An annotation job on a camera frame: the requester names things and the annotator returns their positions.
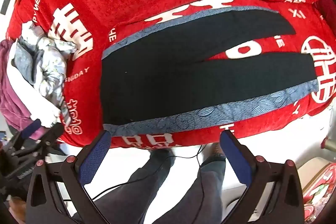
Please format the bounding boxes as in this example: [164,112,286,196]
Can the purple cloth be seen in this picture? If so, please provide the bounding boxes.
[0,40,33,131]

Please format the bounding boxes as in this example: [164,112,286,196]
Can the red patterned box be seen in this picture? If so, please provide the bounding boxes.
[303,163,335,223]

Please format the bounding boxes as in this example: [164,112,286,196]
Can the black pants with blue trim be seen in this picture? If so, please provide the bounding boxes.
[100,6,318,136]

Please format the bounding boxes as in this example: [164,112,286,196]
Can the red wedding bedspread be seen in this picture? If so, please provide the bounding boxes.
[5,0,335,149]

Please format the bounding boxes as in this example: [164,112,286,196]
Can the grey floral crumpled garment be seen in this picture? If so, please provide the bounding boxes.
[11,21,77,109]

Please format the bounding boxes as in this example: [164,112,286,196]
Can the person's legs in dark trousers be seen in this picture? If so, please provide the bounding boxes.
[94,143,226,223]

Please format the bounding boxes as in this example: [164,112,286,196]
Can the black cable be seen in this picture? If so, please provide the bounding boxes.
[63,144,207,224]

